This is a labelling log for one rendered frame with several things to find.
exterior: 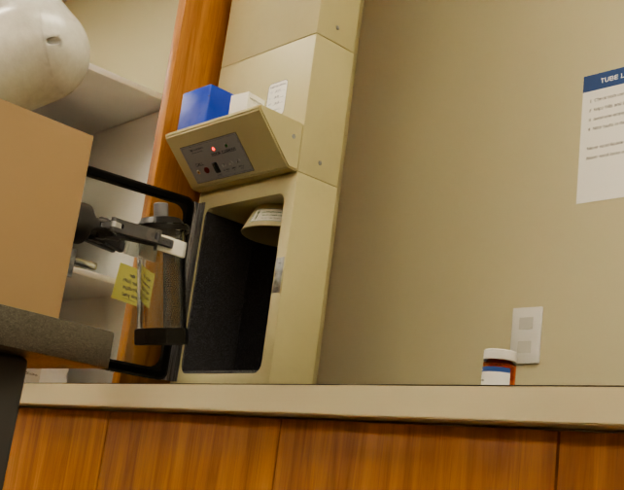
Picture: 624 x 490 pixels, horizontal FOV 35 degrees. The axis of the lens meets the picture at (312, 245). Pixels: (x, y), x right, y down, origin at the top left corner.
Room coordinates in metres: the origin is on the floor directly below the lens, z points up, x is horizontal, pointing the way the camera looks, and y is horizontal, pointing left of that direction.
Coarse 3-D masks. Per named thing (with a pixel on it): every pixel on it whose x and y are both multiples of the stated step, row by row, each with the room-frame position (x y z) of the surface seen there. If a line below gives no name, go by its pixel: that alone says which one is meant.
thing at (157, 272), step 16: (144, 224) 1.78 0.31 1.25; (144, 256) 1.80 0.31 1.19; (160, 256) 1.79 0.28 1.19; (144, 272) 1.81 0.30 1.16; (160, 272) 1.80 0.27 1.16; (176, 272) 1.81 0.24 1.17; (144, 288) 1.81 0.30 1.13; (160, 288) 1.80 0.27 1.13; (176, 288) 1.81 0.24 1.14; (144, 304) 1.81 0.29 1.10; (160, 304) 1.81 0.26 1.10; (176, 304) 1.82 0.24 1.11; (144, 320) 1.82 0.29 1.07; (160, 320) 1.81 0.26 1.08; (176, 320) 1.82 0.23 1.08
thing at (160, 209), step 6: (156, 204) 1.81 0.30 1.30; (162, 204) 1.81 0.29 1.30; (156, 210) 1.81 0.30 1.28; (162, 210) 1.81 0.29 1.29; (156, 216) 1.79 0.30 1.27; (162, 216) 1.79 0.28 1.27; (168, 216) 1.80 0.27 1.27; (144, 222) 1.79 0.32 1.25; (150, 222) 1.79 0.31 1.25; (174, 222) 1.80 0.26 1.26; (180, 222) 1.81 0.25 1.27
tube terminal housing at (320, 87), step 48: (288, 48) 1.91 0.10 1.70; (336, 48) 1.89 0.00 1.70; (288, 96) 1.89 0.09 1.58; (336, 96) 1.90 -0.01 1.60; (336, 144) 1.91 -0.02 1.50; (240, 192) 1.98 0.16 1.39; (288, 192) 1.86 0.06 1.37; (336, 192) 1.93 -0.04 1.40; (288, 240) 1.85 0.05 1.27; (192, 288) 2.06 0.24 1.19; (288, 288) 1.86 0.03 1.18; (288, 336) 1.87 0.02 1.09
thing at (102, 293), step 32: (96, 192) 1.94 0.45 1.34; (128, 192) 1.98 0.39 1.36; (96, 256) 1.95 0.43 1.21; (128, 256) 1.99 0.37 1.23; (64, 288) 1.92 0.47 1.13; (96, 288) 1.96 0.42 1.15; (128, 288) 2.00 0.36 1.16; (96, 320) 1.97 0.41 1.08; (128, 320) 2.01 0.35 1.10; (128, 352) 2.01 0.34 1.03
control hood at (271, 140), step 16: (240, 112) 1.81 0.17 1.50; (256, 112) 1.78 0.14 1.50; (272, 112) 1.79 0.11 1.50; (192, 128) 1.93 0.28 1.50; (208, 128) 1.90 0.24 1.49; (224, 128) 1.87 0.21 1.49; (240, 128) 1.84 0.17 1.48; (256, 128) 1.81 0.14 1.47; (272, 128) 1.80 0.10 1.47; (288, 128) 1.82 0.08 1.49; (176, 144) 2.00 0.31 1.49; (256, 144) 1.84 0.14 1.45; (272, 144) 1.81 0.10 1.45; (288, 144) 1.82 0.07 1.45; (256, 160) 1.88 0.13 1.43; (272, 160) 1.85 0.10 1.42; (288, 160) 1.83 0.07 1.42; (192, 176) 2.03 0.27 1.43; (240, 176) 1.94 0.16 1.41; (256, 176) 1.92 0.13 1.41
